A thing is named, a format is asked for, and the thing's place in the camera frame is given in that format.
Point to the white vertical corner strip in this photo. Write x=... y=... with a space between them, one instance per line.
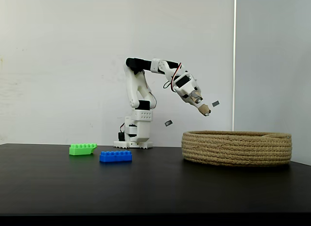
x=234 y=65

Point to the green lego block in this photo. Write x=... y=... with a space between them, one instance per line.
x=81 y=150

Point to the blue lego block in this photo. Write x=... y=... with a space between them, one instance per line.
x=115 y=156

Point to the grey tape piece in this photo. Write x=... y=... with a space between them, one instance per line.
x=168 y=123
x=216 y=103

